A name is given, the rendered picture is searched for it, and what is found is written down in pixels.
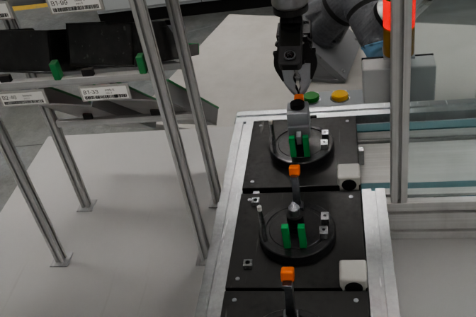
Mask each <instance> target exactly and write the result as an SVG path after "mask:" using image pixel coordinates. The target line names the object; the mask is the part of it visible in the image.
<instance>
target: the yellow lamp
mask: <svg viewBox="0 0 476 317"><path fill-rule="evenodd" d="M383 54H384V55H385V56H386V57H389V58H390V31H389V30H387V29H385V28H384V27H383Z"/></svg>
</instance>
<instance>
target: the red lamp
mask: <svg viewBox="0 0 476 317"><path fill-rule="evenodd" d="M383 27H384V28H385V29H387V30H389V31H390V1H386V0H383Z"/></svg>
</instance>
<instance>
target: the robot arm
mask: <svg viewBox="0 0 476 317"><path fill-rule="evenodd" d="M308 1H309V0H271V4H272V6H273V13H274V15H275V16H277V17H280V23H278V27H277V33H276V38H277V41H276V42H275V46H276V47H277V51H273V56H274V61H273V63H274V67H275V70H276V72H277V74H278V75H279V77H280V78H281V80H282V81H283V83H284V84H285V85H286V86H287V88H288V89H289V91H290V92H291V93H292V94H293V95H295V94H303V95H304V94H305V93H306V91H307V90H308V88H309V85H310V83H311V80H312V78H313V76H314V74H315V71H316V68H317V55H316V48H312V41H313V42H315V43H316V44H317V45H319V46H320V47H323V48H326V49H334V48H335V47H336V46H337V45H338V44H340V42H341V41H342V40H343V38H344V36H345V34H346V32H347V30H348V29H349V27H350V26H351V29H352V31H353V33H354V35H355V36H356V39H357V41H358V42H359V44H360V46H361V49H362V50H363V51H364V53H365V55H366V57H383V49H382V47H383V0H314V1H312V2H310V3H308ZM295 70H298V74H299V75H300V82H299V84H300V88H299V90H298V87H297V85H296V79H295V77H294V74H295Z"/></svg>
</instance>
